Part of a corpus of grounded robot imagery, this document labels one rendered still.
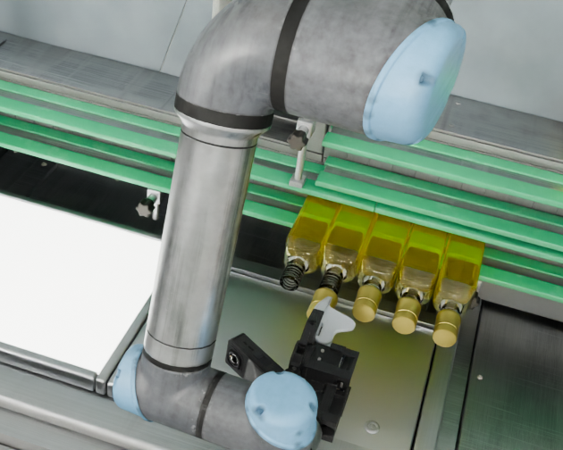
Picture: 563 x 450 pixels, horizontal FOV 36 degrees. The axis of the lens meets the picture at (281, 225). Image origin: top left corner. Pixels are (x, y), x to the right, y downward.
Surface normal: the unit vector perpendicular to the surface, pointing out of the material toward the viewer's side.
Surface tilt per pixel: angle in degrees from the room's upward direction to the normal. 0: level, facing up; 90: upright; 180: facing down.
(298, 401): 90
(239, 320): 90
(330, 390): 90
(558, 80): 0
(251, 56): 15
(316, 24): 52
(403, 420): 90
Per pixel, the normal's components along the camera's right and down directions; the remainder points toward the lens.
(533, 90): -0.29, 0.56
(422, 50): -0.04, -0.32
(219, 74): -0.43, 0.34
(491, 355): 0.12, -0.78
